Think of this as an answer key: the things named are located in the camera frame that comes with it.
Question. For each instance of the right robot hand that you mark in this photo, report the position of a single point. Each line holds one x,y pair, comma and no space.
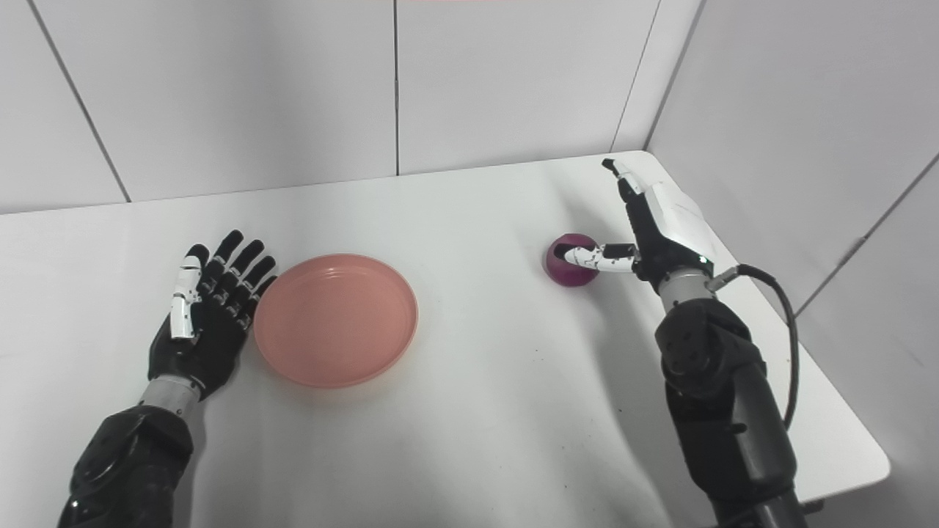
656,235

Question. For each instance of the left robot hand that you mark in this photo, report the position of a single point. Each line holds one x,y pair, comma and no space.
205,323

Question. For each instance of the purple red onion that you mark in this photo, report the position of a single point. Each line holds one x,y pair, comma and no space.
568,273

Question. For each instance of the pink plastic plate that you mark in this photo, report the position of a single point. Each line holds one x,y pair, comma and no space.
335,319

